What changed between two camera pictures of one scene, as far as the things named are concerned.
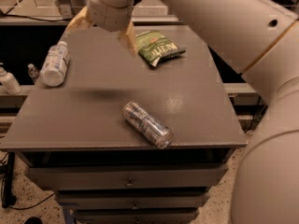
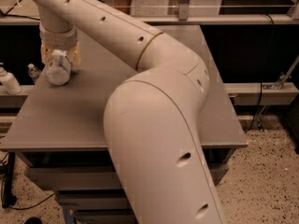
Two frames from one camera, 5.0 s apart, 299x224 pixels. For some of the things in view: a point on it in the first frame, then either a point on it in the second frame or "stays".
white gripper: (109, 15) → (59, 38)
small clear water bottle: (33, 71) stays
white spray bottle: (8, 81) stays
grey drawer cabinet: (122, 142) stays
